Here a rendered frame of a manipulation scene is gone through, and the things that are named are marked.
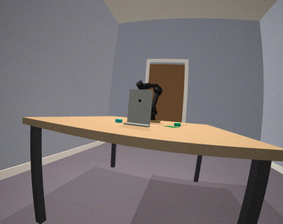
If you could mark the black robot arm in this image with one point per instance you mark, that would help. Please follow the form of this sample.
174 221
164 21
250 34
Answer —
157 92

